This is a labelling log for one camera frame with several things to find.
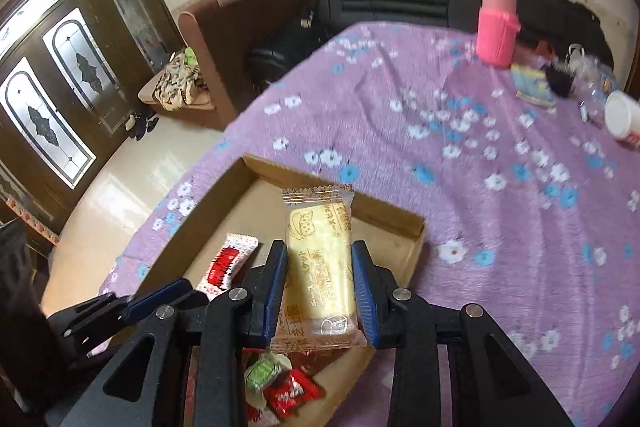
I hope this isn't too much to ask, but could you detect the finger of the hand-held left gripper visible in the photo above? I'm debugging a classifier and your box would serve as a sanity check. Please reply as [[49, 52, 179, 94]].
[[122, 276, 210, 325], [46, 294, 132, 358]]

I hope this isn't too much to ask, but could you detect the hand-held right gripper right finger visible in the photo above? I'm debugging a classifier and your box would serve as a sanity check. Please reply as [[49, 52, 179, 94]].
[[350, 241, 576, 427]]

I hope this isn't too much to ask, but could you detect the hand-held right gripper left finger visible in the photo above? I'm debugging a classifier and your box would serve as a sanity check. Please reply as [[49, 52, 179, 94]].
[[60, 239, 290, 427]]

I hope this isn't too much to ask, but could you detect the pale yellow biscuit packet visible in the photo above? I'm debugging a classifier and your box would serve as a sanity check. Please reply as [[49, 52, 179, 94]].
[[270, 183, 368, 353]]

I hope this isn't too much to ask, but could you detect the long white red snack packet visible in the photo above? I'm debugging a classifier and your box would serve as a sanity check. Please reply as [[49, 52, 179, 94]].
[[194, 232, 260, 295]]

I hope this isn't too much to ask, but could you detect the small green white packet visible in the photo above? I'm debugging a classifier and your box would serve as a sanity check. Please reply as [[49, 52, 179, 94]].
[[244, 352, 293, 408]]

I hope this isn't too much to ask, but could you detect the shallow cardboard box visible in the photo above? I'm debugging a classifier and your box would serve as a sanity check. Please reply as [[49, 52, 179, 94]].
[[40, 154, 427, 427]]

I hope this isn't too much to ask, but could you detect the small red packet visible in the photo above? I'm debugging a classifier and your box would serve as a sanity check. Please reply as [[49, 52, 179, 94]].
[[262, 368, 321, 420]]

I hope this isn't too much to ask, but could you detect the purple floral blanket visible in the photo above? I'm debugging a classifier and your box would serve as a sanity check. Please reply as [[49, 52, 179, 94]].
[[97, 21, 640, 427]]

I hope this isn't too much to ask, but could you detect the patterned cloth bag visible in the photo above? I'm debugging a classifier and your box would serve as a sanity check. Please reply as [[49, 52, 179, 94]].
[[152, 47, 211, 112]]

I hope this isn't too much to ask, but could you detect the wooden glass panel door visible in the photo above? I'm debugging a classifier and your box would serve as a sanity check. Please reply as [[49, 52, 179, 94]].
[[0, 0, 183, 228]]

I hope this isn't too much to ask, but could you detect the brown sofa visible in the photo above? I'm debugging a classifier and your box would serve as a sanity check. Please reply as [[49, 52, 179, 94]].
[[137, 0, 316, 132]]

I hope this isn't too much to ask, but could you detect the colourful printed packet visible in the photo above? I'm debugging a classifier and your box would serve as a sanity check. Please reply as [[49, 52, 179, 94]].
[[511, 64, 557, 108]]

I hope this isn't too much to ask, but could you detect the small black object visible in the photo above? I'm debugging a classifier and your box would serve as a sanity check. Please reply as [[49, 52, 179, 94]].
[[546, 62, 575, 98]]

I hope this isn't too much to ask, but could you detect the pink sleeved bottle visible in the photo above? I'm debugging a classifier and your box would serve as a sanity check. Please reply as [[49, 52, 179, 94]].
[[475, 0, 522, 68]]

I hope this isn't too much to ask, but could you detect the white plastic cup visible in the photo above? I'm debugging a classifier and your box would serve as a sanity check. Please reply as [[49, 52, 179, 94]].
[[604, 90, 640, 150]]

